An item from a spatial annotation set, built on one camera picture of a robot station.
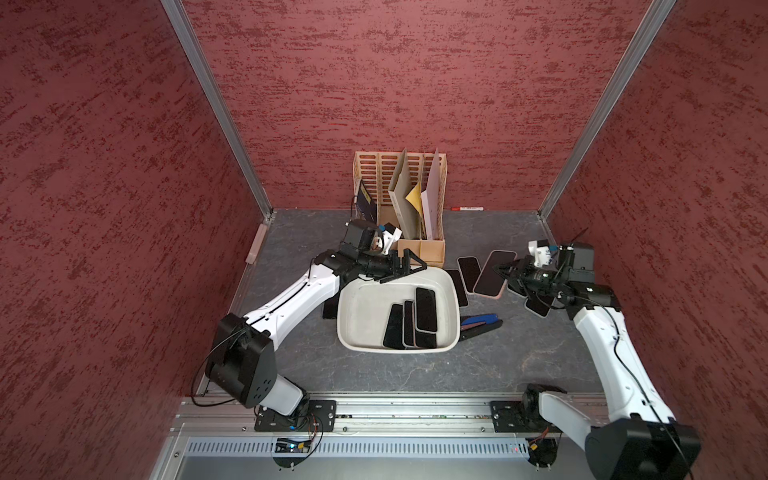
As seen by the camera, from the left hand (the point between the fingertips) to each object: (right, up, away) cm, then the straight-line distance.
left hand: (414, 275), depth 76 cm
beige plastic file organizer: (-11, +35, +31) cm, 48 cm away
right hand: (+20, +1, -1) cm, 20 cm away
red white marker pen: (+25, +22, +46) cm, 57 cm away
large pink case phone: (+20, -2, -1) cm, 20 cm away
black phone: (+16, -7, +14) cm, 22 cm away
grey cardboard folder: (-4, +24, +12) cm, 27 cm away
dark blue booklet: (-16, +23, +36) cm, 45 cm away
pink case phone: (-6, -20, +10) cm, 23 cm away
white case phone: (+5, -13, +18) cm, 23 cm away
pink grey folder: (+9, +24, +33) cm, 42 cm away
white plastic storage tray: (-15, -12, +17) cm, 26 cm away
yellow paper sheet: (+1, +22, +13) cm, 26 cm away
